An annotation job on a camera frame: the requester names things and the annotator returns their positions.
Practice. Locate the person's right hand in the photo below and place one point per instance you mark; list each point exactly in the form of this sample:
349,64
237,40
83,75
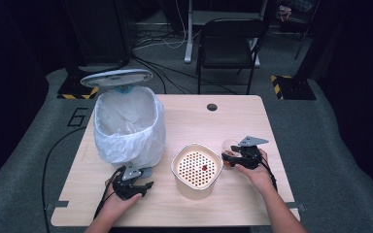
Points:
260,178

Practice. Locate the perforated strainer insert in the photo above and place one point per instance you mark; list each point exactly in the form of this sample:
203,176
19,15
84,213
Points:
191,168

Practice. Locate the small clear plastic cup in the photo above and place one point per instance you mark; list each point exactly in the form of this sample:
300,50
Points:
228,145

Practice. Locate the blue-grey pedal trash bin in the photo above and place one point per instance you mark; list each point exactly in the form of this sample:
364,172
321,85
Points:
116,77

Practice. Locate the hazard-striped black base plate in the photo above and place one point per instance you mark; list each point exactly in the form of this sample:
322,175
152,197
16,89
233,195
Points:
296,89
69,90

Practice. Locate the white metal desk frame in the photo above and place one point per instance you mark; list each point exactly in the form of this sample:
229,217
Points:
188,39

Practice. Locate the small red food scrap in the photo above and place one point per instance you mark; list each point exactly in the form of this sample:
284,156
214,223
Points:
204,167

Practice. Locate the black equipment cabinet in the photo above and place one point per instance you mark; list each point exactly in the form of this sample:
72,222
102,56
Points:
100,32

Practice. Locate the grey table edge bracket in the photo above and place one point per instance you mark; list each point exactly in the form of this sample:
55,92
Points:
58,204
296,206

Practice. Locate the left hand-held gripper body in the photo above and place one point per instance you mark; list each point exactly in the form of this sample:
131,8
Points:
128,184

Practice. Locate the dark metal stand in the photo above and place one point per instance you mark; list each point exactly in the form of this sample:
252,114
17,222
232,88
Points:
302,42

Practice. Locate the person's left hand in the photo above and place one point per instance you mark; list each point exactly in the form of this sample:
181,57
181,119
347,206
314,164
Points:
118,205

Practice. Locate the white plastic bin liner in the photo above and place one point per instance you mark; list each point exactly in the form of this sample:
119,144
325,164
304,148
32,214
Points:
126,129

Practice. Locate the black folding chair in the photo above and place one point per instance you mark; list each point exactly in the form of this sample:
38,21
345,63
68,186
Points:
228,48

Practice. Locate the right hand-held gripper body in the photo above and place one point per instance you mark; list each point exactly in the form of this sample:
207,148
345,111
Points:
251,157

